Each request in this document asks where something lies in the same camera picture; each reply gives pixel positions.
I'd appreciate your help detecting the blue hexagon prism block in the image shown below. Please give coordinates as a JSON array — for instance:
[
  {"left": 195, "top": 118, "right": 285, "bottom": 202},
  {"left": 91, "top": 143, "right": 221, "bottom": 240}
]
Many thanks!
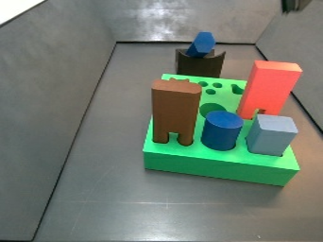
[{"left": 186, "top": 32, "right": 217, "bottom": 58}]

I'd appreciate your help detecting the brown arch block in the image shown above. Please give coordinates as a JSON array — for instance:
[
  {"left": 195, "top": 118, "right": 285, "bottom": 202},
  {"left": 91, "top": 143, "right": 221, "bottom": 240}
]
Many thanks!
[{"left": 151, "top": 78, "right": 202, "bottom": 146}]

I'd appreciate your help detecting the dark blue cylinder block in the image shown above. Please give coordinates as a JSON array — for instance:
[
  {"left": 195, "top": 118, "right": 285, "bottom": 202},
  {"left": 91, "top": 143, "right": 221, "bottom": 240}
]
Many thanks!
[{"left": 201, "top": 111, "right": 243, "bottom": 151}]

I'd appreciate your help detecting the black curved holder stand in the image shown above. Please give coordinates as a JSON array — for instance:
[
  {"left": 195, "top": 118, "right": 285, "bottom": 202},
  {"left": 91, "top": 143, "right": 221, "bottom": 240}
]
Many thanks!
[{"left": 175, "top": 49, "right": 226, "bottom": 78}]

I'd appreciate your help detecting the light blue square block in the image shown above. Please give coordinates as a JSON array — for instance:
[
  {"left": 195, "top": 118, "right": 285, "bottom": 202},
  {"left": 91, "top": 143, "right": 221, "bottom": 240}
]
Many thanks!
[{"left": 246, "top": 114, "right": 298, "bottom": 156}]

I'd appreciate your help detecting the red arch block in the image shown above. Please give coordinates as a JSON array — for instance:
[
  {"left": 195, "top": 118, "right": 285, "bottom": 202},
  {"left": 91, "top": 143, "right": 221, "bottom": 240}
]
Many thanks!
[{"left": 238, "top": 60, "right": 303, "bottom": 119}]

